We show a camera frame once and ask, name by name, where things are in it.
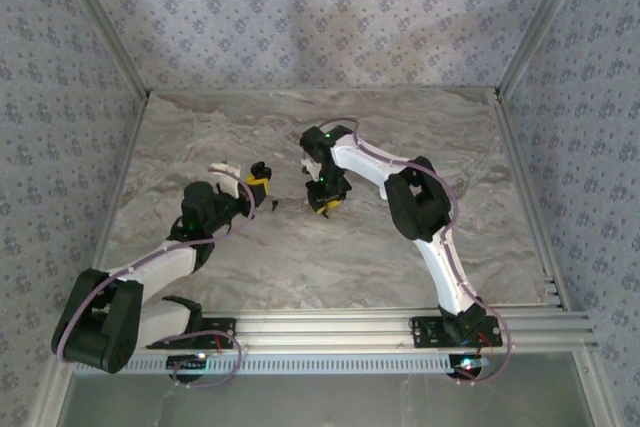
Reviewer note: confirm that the black earbud charging case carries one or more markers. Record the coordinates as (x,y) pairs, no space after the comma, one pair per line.
(261,169)

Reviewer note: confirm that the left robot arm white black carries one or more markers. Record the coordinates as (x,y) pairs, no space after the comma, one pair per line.
(165,262)

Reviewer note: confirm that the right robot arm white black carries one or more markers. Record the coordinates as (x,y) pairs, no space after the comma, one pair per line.
(435,267)

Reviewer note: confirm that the black controller board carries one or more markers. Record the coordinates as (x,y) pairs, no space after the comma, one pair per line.
(470,364)
(187,360)

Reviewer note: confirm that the long aluminium frame rail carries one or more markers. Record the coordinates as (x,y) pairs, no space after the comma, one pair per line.
(325,329)

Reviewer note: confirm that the aluminium side frame rail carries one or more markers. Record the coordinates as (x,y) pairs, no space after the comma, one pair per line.
(530,197)

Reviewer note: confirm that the aluminium corner frame post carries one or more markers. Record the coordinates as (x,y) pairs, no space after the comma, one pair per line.
(545,22)
(100,22)

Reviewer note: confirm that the aluminium lower frame post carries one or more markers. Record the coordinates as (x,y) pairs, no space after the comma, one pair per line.
(52,397)
(602,392)

